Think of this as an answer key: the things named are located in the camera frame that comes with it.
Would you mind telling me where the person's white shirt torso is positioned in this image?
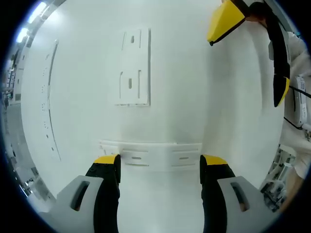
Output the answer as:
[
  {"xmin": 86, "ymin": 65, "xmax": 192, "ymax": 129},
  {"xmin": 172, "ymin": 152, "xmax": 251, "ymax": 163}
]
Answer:
[{"xmin": 279, "ymin": 30, "xmax": 311, "ymax": 180}]

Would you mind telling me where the person's right hand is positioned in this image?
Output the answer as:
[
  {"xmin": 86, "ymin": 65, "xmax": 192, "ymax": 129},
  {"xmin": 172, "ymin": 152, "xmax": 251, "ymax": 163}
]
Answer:
[{"xmin": 245, "ymin": 14, "xmax": 268, "ymax": 27}]

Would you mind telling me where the black device cable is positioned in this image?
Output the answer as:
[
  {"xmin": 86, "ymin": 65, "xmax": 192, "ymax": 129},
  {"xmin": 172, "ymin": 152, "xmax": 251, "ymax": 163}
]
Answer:
[{"xmin": 284, "ymin": 87, "xmax": 311, "ymax": 131}]

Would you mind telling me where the white socket holder cover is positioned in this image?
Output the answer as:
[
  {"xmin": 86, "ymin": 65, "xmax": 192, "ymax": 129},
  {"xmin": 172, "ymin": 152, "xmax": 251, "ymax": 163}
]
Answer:
[
  {"xmin": 98, "ymin": 139, "xmax": 203, "ymax": 173},
  {"xmin": 114, "ymin": 28, "xmax": 152, "ymax": 107}
]

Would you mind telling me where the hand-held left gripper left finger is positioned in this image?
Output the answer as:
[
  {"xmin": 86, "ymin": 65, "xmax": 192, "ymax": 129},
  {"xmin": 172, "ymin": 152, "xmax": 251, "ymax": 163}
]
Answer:
[{"xmin": 56, "ymin": 154, "xmax": 121, "ymax": 233}]

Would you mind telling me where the person's bare leg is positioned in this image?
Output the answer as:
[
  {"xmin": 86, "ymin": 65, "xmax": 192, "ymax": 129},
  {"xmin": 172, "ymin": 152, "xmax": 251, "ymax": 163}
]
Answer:
[{"xmin": 286, "ymin": 167, "xmax": 307, "ymax": 207}]

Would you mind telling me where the white worn device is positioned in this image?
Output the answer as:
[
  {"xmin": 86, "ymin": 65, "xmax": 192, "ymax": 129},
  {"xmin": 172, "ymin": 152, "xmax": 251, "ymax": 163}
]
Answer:
[{"xmin": 295, "ymin": 75, "xmax": 311, "ymax": 131}]

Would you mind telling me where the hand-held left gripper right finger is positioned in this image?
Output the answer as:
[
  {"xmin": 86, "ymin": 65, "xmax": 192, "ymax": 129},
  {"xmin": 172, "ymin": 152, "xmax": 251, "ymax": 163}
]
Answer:
[{"xmin": 199, "ymin": 154, "xmax": 265, "ymax": 233}]

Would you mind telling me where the long white socket holder slot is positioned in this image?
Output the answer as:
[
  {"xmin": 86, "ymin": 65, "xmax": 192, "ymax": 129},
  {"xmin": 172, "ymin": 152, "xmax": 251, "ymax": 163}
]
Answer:
[{"xmin": 39, "ymin": 39, "xmax": 62, "ymax": 163}]

